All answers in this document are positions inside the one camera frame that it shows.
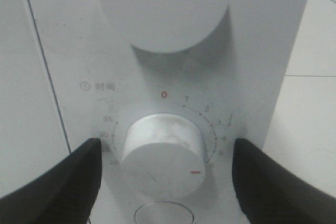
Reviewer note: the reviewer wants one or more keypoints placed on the round white door-release button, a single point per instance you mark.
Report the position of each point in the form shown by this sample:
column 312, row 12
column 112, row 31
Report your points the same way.
column 163, row 212

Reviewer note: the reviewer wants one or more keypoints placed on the upper white power knob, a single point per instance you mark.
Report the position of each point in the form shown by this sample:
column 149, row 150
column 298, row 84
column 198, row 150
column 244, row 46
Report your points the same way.
column 164, row 25

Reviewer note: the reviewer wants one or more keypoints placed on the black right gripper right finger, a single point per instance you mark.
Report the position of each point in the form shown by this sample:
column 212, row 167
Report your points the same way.
column 269, row 193

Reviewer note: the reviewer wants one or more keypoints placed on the white microwave door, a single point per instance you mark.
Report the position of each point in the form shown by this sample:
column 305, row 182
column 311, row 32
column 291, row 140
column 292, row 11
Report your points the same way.
column 32, row 140

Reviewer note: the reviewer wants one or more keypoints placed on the white timer knob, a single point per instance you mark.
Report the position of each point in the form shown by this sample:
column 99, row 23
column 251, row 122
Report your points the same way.
column 163, row 156

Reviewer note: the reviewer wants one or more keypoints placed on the white microwave oven body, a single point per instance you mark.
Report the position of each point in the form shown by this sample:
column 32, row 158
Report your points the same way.
column 227, row 84

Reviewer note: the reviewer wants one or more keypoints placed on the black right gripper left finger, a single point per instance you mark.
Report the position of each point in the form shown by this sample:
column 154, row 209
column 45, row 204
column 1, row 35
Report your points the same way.
column 64, row 194

